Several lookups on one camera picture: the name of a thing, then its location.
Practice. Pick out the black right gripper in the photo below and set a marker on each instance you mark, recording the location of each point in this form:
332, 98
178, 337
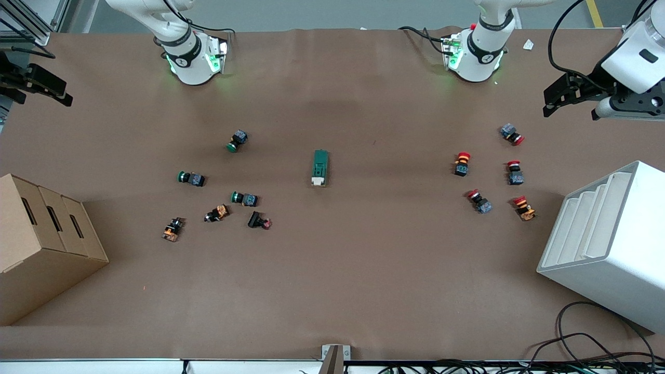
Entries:
14, 79

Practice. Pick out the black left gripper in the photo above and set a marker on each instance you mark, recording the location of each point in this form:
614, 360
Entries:
590, 84

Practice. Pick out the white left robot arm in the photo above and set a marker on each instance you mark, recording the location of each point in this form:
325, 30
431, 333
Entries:
480, 52

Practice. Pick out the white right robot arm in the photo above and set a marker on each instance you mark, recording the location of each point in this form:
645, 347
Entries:
192, 57

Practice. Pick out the white paper scrap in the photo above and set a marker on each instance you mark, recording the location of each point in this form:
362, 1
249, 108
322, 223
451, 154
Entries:
528, 44

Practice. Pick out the red mushroom button blue block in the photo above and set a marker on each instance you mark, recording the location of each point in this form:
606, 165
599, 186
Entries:
515, 173
511, 133
479, 202

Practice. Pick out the red mushroom button orange block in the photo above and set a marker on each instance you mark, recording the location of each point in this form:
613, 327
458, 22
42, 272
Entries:
462, 164
524, 208

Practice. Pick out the brown cardboard box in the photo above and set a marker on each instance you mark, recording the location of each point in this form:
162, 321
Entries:
36, 249

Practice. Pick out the white stepped plastic rack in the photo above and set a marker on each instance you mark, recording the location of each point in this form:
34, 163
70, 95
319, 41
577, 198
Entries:
613, 259

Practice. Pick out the green pushbutton blue contact block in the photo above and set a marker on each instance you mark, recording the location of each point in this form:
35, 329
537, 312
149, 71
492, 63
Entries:
245, 198
238, 140
192, 178

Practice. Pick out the black pushbutton orange contact block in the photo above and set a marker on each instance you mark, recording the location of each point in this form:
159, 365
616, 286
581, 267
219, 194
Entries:
173, 229
217, 213

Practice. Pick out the black square pushbutton red block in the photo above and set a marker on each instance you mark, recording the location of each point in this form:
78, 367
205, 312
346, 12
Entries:
258, 220

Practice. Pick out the brown table mat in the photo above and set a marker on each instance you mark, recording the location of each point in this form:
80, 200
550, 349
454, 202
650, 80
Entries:
363, 270

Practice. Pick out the aluminium frame profile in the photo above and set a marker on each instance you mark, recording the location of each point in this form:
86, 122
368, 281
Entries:
31, 26

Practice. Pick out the aluminium camera mount post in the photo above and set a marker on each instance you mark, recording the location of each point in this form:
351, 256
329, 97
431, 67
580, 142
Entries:
335, 359

